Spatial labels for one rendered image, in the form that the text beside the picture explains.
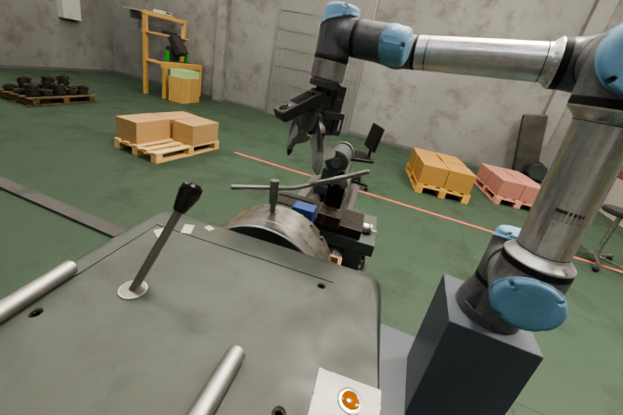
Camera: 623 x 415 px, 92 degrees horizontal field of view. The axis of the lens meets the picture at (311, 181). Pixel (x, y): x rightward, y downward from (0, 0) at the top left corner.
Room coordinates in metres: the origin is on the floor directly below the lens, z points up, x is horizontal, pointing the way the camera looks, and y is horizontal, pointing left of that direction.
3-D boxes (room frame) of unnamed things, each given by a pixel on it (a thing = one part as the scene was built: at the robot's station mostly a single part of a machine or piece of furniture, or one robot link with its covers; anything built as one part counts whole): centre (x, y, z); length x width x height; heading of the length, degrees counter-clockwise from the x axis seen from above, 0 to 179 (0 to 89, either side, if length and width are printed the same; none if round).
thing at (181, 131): (4.25, 2.19, 0.22); 1.22 x 0.84 x 0.44; 162
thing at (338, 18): (0.71, 0.01, 1.66); 0.09 x 0.08 x 0.11; 66
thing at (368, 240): (1.30, -0.09, 0.90); 0.53 x 0.30 x 0.06; 80
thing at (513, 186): (5.36, -3.55, 0.21); 1.19 x 0.86 x 0.42; 168
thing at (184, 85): (8.49, 4.11, 1.00); 1.54 x 1.38 x 1.99; 164
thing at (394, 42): (0.69, -0.09, 1.65); 0.11 x 0.11 x 0.08; 66
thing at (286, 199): (1.26, -0.06, 0.95); 0.43 x 0.18 x 0.04; 80
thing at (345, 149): (1.83, -0.14, 1.01); 0.30 x 0.20 x 0.29; 170
